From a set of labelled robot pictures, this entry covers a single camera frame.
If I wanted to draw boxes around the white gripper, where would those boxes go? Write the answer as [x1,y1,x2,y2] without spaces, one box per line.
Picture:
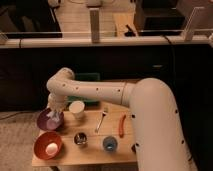
[48,94,66,112]

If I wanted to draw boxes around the light blue towel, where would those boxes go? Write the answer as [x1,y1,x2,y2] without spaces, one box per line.
[47,110,60,122]

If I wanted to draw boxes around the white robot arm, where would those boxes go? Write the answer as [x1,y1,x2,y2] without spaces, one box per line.
[47,67,190,171]

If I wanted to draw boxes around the purple bowl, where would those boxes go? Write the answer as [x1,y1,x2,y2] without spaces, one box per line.
[37,108,64,131]

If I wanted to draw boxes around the red bowl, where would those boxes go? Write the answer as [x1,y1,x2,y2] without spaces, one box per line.
[34,131,62,160]

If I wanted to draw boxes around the white paper cup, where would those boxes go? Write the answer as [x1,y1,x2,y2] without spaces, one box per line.
[69,101,85,120]

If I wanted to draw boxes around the green plastic tray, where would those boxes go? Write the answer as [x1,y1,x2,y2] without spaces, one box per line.
[68,73,100,106]

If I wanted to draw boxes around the small metal cup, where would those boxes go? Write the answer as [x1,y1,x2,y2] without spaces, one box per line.
[74,132,87,147]

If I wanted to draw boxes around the white egg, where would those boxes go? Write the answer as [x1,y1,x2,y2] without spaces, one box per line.
[46,143,58,155]

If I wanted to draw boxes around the blue glass cup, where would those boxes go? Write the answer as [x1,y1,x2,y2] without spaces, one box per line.
[102,136,118,152]

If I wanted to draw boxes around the black object on far table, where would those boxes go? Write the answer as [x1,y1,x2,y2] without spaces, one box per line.
[124,25,136,37]

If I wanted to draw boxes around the wooden post left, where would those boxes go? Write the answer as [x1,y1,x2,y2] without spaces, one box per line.
[90,8,100,43]

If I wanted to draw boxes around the wooden post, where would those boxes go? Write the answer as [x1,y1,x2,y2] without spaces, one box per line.
[90,8,100,43]
[181,7,205,41]

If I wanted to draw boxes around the wooden post right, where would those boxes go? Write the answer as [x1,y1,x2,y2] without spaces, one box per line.
[181,7,205,41]

